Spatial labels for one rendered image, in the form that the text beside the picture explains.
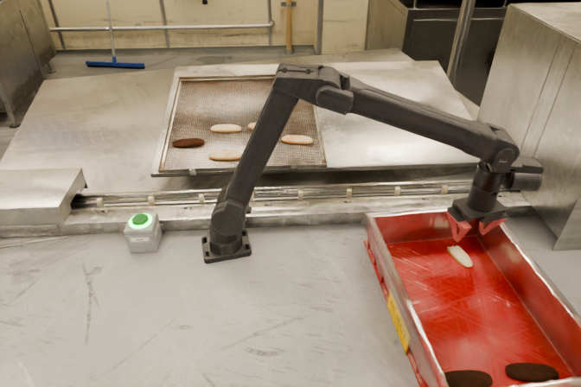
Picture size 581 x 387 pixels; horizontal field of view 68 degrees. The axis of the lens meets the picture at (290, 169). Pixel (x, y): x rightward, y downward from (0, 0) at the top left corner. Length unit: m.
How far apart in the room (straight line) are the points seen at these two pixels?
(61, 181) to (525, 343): 1.19
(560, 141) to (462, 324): 0.51
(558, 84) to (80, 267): 1.25
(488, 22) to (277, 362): 2.54
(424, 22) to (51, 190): 2.28
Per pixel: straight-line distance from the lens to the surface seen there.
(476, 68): 3.14
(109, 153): 1.61
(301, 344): 0.95
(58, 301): 1.14
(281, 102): 0.84
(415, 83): 1.73
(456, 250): 1.17
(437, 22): 2.92
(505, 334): 1.06
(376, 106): 0.85
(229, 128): 1.42
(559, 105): 1.25
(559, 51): 1.27
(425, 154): 1.41
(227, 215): 0.99
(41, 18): 4.78
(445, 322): 1.03
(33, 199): 1.30
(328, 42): 4.65
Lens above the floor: 1.61
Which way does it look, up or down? 34 degrees down
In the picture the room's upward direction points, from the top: straight up
